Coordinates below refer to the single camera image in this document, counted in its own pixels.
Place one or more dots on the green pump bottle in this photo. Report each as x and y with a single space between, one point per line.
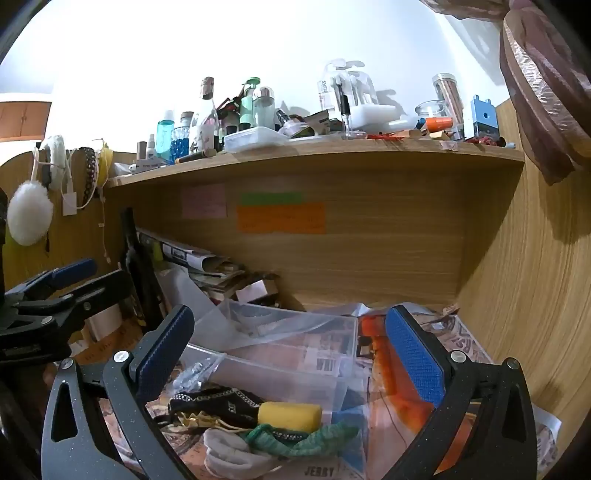
248 108

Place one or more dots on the clear pump bottle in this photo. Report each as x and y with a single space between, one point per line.
330 90

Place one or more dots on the white paper tag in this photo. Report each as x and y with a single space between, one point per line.
69 204
251 293

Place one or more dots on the green knitted cloth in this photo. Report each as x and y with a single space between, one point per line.
318 441

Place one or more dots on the yellow sponge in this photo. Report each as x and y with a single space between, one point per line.
288 415

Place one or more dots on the clear glass jar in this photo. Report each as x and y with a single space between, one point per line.
429 110

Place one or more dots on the brown hanging bag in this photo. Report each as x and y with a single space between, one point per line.
545 92

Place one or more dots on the blue bead bottle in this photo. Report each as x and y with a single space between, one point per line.
181 141

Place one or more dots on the tall clear tube container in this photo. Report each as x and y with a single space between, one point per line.
450 99

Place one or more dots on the blue liquid bottle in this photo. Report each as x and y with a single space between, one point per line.
165 138

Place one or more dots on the orange tube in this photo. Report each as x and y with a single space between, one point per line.
438 123

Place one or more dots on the white carton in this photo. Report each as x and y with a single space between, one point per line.
106 321

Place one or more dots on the rolled newspaper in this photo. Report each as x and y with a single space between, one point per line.
184 254

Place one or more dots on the pink sticky note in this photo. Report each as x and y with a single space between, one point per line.
204 201

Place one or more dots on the wooden cabinet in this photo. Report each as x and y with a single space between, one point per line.
23 120

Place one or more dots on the dark brown cylinder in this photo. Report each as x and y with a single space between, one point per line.
196 156

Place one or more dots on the white pompom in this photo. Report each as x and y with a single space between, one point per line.
28 214

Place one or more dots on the green sticky note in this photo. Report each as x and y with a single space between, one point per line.
272 199

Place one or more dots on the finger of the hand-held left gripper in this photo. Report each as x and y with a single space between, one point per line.
97 290
71 272

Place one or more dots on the gold ribbon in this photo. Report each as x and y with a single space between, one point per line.
198 420

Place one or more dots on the small brown bottle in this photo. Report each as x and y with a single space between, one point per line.
141 152

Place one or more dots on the blue cloth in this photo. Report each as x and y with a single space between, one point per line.
353 417

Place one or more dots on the blue box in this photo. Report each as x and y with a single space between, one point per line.
485 117

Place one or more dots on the yellow cloth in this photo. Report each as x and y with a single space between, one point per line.
106 161

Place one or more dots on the small clear plastic bag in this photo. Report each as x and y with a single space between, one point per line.
198 371

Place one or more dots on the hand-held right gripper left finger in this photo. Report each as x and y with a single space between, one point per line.
166 346

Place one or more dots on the patterned headband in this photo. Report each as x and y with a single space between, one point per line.
88 175

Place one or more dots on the clear glass bottle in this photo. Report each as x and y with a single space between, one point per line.
207 120

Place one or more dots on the pale bottle with silver cap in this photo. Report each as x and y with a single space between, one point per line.
264 108

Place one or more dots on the printed newspaper sheet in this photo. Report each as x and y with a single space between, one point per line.
397 424

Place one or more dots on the white fluffy pad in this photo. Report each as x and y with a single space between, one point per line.
57 157

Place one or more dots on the white sock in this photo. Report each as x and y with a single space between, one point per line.
226 457

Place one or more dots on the cardboard box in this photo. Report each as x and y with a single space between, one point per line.
323 157

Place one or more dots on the white plastic bag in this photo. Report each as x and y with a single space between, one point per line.
184 290

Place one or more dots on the clear lidded plastic case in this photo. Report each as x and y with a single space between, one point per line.
254 138

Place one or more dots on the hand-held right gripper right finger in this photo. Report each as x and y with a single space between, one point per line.
415 355

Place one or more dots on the orange sticky note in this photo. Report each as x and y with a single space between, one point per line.
281 218

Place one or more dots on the clear plastic storage box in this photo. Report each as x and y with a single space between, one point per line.
277 364

